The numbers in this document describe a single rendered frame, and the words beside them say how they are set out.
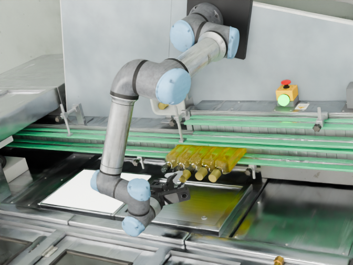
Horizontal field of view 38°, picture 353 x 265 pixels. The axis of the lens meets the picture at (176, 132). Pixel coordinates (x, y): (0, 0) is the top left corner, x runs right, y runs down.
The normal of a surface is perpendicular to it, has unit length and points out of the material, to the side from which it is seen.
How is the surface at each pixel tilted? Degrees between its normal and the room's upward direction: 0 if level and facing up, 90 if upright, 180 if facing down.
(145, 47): 0
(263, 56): 0
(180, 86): 81
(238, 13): 3
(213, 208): 90
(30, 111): 90
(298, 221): 91
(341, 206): 90
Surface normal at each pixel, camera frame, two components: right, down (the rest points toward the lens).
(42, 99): 0.86, 0.04
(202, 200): -0.19, -0.91
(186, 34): -0.60, 0.41
